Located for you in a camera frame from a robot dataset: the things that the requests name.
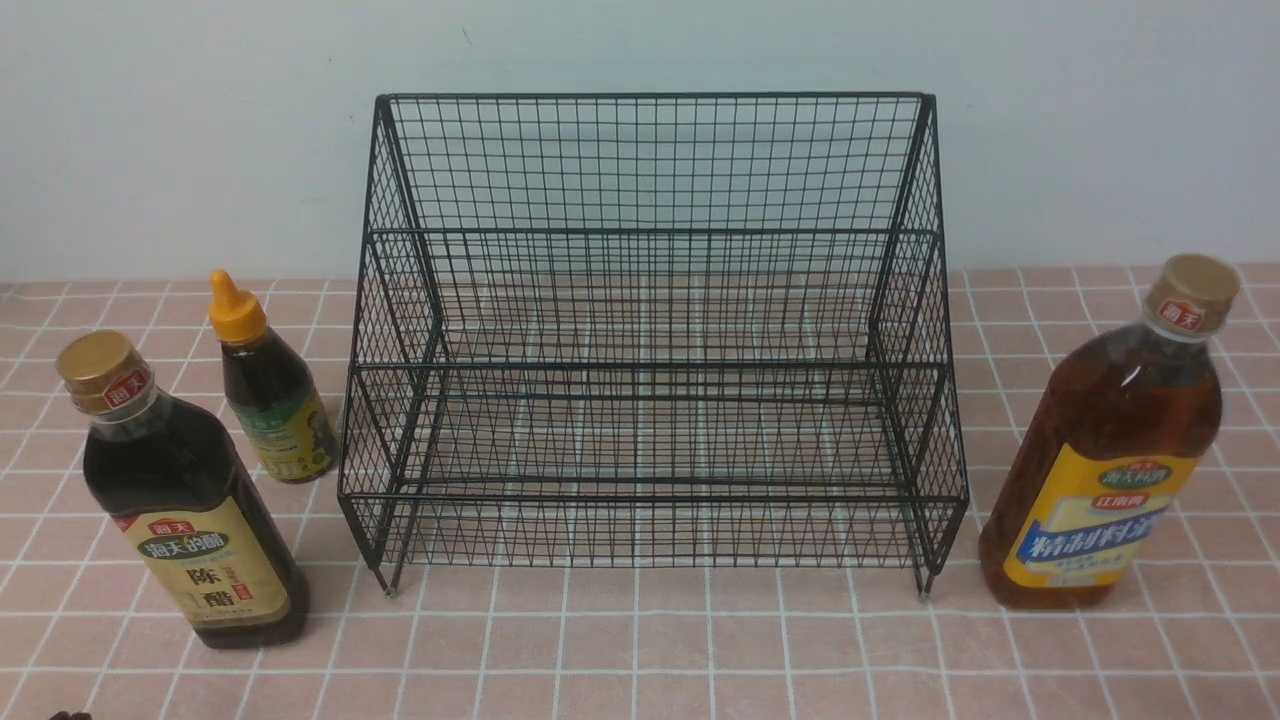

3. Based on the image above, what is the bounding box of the small bottle orange nozzle cap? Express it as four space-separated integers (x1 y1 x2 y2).
207 269 338 484

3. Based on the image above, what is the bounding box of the dark vinegar bottle gold cap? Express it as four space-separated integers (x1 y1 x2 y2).
55 329 310 650

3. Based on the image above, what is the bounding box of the amber cooking wine bottle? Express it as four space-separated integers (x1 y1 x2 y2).
978 252 1242 611

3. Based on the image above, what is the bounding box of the black wire mesh shelf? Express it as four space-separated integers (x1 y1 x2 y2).
337 91 970 594

